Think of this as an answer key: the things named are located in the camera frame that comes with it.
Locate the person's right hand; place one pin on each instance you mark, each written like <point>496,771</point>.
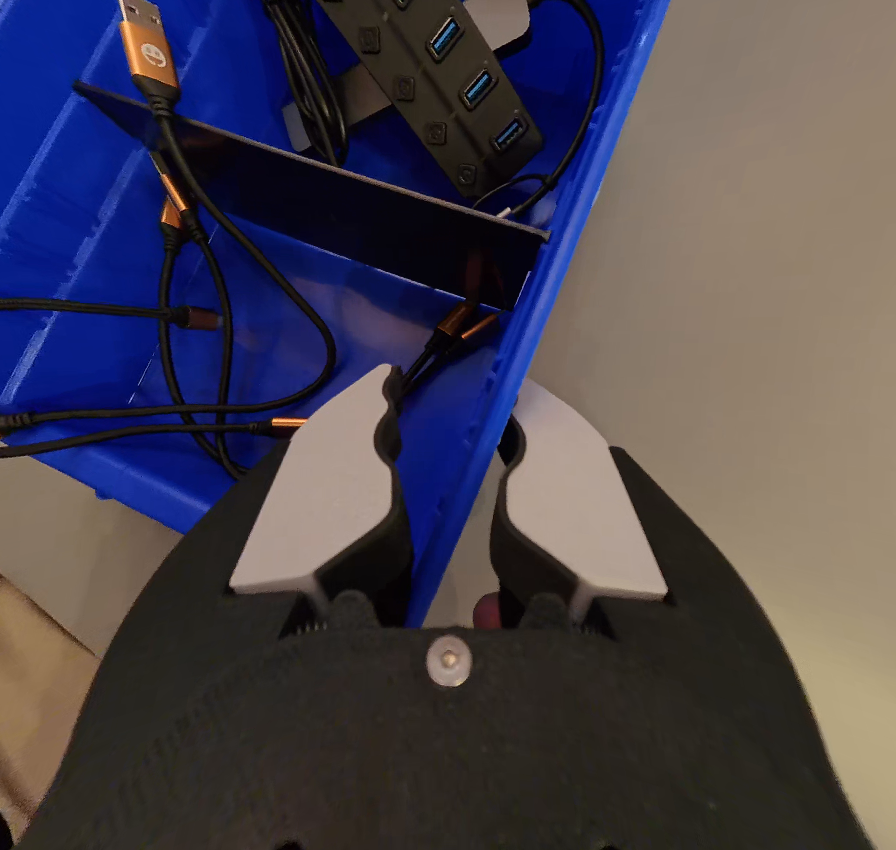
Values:
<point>488,612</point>

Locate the blue plastic bin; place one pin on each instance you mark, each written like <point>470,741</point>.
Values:
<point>70,199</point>

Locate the black usb hub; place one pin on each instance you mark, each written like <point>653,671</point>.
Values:
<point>392,38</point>

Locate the black plastic bin divider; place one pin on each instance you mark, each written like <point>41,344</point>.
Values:
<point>350,220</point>

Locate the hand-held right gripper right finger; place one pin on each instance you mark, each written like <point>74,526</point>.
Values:
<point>588,514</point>

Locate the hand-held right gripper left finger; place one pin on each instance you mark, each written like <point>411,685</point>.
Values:
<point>322,507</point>

